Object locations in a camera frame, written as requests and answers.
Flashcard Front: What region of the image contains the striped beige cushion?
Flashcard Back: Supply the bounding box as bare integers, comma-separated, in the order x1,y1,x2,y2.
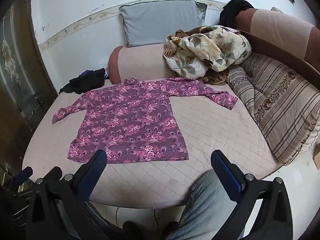
226,53,320,166

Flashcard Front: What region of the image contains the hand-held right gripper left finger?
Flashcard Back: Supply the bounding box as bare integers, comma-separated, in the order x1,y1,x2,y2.
25,149,108,240

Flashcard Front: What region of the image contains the black shoe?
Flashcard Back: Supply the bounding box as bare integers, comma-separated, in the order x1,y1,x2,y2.
122,220,148,240
162,220,179,233

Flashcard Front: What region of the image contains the black cloth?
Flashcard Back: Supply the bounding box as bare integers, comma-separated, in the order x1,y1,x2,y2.
219,0,255,28

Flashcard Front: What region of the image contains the person's left leg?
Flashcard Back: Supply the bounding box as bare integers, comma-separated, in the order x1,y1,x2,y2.
80,200,125,240

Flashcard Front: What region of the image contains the cream floral blanket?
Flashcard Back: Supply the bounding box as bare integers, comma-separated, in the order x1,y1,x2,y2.
163,25,252,77

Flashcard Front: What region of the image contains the brown cloth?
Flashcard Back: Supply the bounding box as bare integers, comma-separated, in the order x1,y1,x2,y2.
197,67,228,86

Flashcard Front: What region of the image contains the purple floral long-sleeved shirt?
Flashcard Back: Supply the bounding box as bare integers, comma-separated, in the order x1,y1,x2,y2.
52,78,238,164

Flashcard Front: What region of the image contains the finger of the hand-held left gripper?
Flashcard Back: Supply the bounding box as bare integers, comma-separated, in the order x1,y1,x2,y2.
14,167,33,184
46,166,63,183

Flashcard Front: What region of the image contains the pile of dark clothes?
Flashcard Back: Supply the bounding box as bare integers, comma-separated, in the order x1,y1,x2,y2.
59,68,106,95

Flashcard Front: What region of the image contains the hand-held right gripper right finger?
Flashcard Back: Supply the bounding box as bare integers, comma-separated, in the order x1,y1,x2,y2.
211,149,294,240

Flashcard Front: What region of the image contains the person's right leg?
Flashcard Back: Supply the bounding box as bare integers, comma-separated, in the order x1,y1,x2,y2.
166,169,247,240

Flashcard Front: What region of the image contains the pink quilted sofa bed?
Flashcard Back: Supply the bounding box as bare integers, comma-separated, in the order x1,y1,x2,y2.
22,8,320,209

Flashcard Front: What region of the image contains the person's leg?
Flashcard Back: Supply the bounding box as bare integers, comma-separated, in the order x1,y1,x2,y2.
166,169,247,240
80,200,125,240

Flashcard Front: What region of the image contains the wooden door with glass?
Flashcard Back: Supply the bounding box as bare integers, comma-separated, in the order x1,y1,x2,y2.
0,0,59,180

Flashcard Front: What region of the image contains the grey pillow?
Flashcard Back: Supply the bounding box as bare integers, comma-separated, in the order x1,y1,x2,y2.
119,0,207,48

